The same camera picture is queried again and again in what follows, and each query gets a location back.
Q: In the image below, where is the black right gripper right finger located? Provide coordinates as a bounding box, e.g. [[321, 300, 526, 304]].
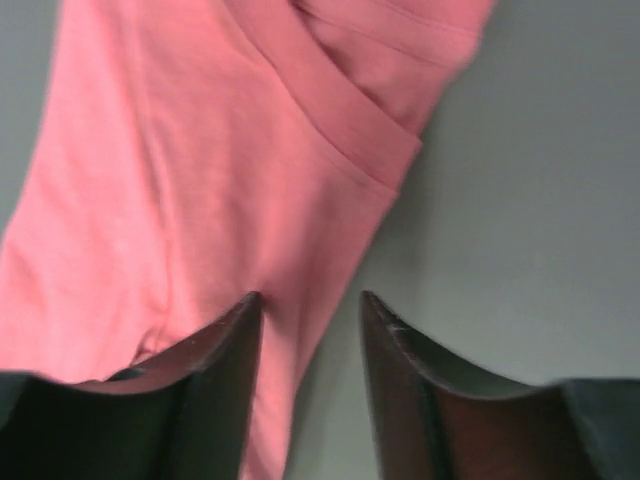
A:
[[360, 291, 639, 479]]

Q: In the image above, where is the salmon pink t shirt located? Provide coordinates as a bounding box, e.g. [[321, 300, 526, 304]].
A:
[[1, 1, 492, 479]]

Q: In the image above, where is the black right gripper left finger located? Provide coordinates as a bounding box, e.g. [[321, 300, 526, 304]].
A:
[[1, 292, 262, 480]]

